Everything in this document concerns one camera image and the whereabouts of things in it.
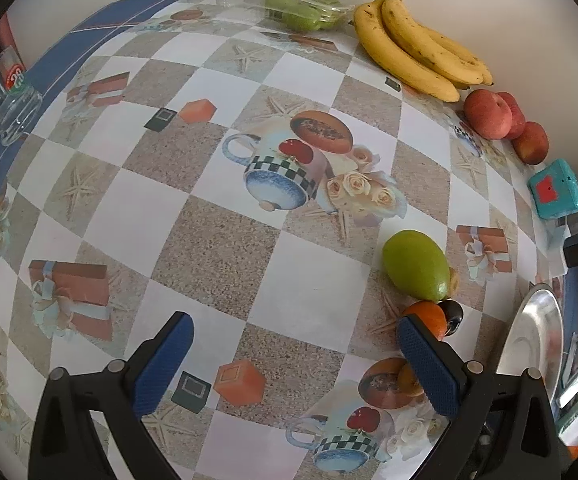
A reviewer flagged orange tangerine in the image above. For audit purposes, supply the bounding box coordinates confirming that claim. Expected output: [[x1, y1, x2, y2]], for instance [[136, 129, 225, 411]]
[[402, 301, 447, 341], [398, 362, 426, 397]]

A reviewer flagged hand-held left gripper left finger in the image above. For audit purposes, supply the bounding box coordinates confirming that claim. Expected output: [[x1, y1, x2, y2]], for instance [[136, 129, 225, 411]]
[[29, 311, 195, 480]]

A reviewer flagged dark purple plum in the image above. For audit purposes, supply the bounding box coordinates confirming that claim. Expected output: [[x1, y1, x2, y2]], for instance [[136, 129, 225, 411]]
[[439, 300, 464, 337]]

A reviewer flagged reddish brown bar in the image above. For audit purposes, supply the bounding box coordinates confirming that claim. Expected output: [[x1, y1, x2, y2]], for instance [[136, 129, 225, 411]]
[[0, 12, 22, 63]]

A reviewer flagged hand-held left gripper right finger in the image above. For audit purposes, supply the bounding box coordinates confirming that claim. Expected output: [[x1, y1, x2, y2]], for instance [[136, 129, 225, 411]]
[[397, 315, 569, 480]]

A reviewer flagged clear container of green fruit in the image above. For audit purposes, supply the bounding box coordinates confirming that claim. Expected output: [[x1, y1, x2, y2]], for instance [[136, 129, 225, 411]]
[[211, 0, 352, 32]]

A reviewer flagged red apple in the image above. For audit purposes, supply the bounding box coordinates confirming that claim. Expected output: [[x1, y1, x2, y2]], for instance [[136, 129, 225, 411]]
[[512, 121, 550, 166], [496, 91, 526, 139], [464, 89, 513, 141]]

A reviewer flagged round steel plate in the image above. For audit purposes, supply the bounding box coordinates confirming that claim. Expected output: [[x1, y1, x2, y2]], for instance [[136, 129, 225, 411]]
[[494, 282, 565, 406]]

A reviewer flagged green mango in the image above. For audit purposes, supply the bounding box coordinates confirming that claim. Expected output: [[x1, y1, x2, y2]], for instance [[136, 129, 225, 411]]
[[382, 230, 451, 303]]

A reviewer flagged clear glass mug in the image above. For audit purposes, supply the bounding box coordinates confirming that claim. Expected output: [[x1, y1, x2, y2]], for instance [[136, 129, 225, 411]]
[[0, 45, 44, 148]]

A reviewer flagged yellow banana bunch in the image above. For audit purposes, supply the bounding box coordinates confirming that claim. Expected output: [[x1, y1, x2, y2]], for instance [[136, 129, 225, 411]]
[[353, 0, 494, 103]]

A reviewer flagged teal box with red label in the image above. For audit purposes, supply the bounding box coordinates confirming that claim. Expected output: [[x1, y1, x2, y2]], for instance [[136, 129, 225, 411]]
[[528, 159, 578, 221]]

